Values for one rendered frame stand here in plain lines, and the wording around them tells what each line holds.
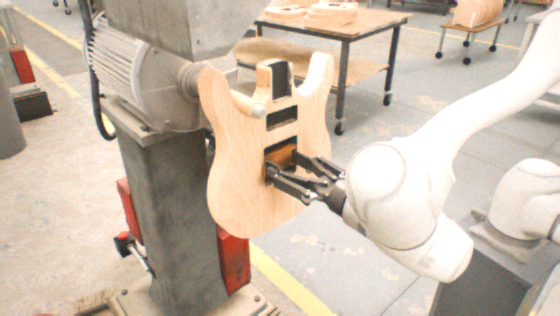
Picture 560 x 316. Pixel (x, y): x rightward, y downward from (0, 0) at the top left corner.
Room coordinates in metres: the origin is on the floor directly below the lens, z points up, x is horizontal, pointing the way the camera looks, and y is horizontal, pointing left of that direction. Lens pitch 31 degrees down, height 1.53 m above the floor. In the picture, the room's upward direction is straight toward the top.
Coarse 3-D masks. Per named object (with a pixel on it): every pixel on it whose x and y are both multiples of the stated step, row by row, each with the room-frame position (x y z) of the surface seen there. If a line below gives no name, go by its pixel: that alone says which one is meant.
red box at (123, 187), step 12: (84, 0) 0.95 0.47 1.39; (84, 12) 0.95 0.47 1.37; (84, 24) 0.96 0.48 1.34; (96, 84) 0.96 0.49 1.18; (96, 96) 0.96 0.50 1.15; (96, 108) 0.96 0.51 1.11; (96, 120) 0.97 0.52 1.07; (120, 180) 1.08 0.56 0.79; (120, 192) 1.06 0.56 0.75; (132, 204) 1.00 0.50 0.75; (132, 216) 1.01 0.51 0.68; (132, 228) 1.04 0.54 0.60
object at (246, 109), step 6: (198, 84) 0.76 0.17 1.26; (234, 96) 0.67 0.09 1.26; (240, 96) 0.67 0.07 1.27; (234, 102) 0.66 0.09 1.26; (240, 102) 0.65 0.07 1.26; (246, 102) 0.64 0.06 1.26; (252, 102) 0.64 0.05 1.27; (258, 102) 0.64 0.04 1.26; (240, 108) 0.65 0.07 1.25; (246, 108) 0.63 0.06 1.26; (246, 114) 0.64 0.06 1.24
